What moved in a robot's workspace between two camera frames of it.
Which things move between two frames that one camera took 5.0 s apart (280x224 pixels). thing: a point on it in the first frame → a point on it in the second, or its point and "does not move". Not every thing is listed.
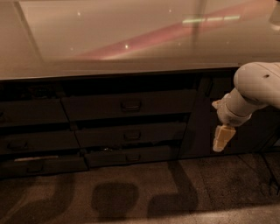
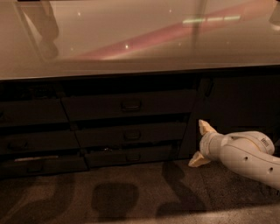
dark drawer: (101, 106) does not move
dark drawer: (32, 112) does not move
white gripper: (232, 118) → (205, 143)
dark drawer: (132, 157) does not move
